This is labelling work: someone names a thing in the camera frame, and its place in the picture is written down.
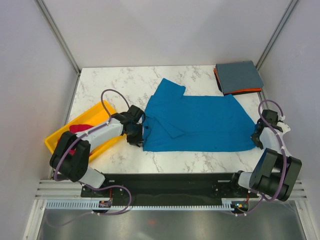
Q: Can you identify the left aluminium corner post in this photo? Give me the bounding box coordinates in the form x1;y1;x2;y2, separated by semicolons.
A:
34;0;81;76

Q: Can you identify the red t shirt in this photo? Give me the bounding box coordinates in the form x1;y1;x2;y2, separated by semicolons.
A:
57;124;93;156

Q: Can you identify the folded orange shirt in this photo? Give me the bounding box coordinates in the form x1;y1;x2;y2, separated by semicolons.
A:
213;67;262;95

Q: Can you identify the purple cable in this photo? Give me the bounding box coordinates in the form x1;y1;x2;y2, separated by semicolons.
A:
53;89;133;216
227;99;288;217

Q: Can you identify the white slotted cable duct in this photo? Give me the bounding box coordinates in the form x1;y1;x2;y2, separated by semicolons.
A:
45;199;234;211

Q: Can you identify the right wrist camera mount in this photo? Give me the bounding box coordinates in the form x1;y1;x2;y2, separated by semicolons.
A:
277;121;291;134

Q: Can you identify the right aluminium corner post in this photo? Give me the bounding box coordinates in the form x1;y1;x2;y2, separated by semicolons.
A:
255;0;300;71

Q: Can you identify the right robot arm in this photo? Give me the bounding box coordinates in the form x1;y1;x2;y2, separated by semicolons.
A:
229;109;302;202

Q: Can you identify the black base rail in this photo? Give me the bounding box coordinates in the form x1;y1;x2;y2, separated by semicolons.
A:
81;173;258;205

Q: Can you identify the folded grey blue shirt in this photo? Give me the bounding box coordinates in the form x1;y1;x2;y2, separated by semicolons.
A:
215;60;264;94

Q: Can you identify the blue t shirt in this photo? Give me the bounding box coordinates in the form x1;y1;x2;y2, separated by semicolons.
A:
143;78;255;152

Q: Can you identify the aluminium corner post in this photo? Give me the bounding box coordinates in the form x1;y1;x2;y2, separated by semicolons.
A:
34;0;81;76
255;0;300;71

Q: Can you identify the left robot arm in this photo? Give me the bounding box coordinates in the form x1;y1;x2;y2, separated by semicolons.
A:
49;105;146;197

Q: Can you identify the yellow plastic bin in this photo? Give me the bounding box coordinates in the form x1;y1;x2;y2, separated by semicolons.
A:
44;102;125;162

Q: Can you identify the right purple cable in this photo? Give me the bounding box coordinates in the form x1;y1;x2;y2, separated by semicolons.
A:
227;99;288;217

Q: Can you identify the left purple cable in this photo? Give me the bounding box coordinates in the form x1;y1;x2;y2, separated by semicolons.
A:
53;89;133;216

